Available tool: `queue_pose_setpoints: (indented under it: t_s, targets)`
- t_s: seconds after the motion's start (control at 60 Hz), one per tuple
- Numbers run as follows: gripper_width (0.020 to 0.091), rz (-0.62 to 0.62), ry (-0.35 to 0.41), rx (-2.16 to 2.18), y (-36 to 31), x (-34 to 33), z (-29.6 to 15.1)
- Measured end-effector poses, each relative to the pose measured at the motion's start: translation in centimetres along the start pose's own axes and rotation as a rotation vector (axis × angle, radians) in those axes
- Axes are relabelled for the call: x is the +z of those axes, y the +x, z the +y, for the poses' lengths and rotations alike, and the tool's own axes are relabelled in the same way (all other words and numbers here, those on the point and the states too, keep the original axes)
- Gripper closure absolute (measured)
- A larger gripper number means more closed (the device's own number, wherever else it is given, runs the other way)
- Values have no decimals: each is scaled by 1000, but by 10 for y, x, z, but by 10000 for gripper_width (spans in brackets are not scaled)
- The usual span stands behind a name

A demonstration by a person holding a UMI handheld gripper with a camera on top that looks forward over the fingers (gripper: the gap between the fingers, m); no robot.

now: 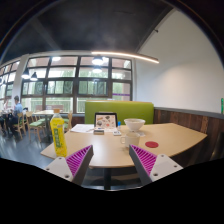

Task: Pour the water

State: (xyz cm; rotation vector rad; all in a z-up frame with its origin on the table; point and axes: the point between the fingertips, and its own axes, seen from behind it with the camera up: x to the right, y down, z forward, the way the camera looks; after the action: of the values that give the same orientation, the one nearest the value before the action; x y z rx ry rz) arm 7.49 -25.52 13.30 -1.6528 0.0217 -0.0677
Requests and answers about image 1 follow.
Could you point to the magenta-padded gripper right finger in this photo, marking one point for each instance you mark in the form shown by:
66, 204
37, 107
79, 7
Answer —
165, 166

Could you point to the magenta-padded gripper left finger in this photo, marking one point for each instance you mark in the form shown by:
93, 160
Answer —
58, 168

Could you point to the yellow drink bottle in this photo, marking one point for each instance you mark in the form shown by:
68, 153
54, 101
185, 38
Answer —
58, 136

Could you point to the flat round red coaster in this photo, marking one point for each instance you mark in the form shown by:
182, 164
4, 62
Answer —
151, 144

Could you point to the white ribbed mug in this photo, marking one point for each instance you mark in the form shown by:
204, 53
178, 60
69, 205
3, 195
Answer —
132, 139

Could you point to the white paper sheets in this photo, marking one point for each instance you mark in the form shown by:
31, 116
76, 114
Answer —
81, 128

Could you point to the wooden chairs with green seats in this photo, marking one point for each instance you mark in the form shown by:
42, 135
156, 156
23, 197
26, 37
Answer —
35, 124

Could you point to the white footed bowl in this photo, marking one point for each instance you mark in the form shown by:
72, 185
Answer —
134, 124

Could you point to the small dark flat box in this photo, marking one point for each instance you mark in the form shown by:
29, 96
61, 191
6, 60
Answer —
98, 131

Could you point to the light wooden dining table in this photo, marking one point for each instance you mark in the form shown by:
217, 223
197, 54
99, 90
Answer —
45, 112

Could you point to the small white device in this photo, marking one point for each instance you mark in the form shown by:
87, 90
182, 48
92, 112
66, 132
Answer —
117, 133

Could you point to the small blue-capped bottle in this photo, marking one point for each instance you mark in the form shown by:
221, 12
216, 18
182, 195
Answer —
118, 126

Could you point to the green upholstered bench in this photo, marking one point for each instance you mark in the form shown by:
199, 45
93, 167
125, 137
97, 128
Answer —
133, 110

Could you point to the sticker-covered black tablet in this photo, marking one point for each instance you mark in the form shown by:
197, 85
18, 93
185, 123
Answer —
105, 120

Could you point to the person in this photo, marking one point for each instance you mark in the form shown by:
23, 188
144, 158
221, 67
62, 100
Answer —
17, 108

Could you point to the dark-framed grid window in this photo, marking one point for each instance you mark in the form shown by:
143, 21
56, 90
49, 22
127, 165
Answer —
60, 87

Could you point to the long linear ceiling light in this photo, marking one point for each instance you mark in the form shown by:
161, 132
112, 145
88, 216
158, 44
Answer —
133, 55

